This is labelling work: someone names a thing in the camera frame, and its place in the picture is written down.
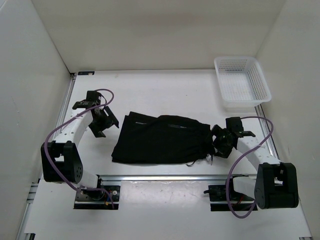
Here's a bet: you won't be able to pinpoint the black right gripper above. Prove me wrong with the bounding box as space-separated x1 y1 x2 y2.
201 124 233 159

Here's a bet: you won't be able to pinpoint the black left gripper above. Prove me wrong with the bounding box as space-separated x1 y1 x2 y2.
88 106 119 138

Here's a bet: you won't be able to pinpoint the black shorts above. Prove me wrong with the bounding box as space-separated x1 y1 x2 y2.
111 111 215 165

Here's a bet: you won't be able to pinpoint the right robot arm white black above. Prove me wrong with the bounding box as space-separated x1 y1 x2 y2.
204 117 299 211

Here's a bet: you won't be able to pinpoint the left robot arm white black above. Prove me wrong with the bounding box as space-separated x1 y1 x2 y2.
40 88 119 200

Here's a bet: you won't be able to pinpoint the white perforated plastic basket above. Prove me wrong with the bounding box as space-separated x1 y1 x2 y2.
214 56 272 109

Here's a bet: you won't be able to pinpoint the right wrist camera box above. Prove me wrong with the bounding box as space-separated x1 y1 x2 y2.
225 116 244 133

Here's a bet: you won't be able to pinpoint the aluminium right side rail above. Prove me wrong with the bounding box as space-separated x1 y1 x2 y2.
255 104 280 159

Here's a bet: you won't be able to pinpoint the aluminium rail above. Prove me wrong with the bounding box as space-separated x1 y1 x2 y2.
255 104 280 159
16 72 77 240
100 174 228 182

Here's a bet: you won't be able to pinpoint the aluminium front rail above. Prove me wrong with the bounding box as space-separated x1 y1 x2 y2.
100 174 228 182

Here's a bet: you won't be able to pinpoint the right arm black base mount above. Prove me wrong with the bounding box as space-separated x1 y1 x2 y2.
203 177 254 212

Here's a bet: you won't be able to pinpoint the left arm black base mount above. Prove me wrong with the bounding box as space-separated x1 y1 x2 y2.
73 177 121 211

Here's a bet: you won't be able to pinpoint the aluminium left side rail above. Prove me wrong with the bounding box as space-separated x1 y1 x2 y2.
16 72 77 240

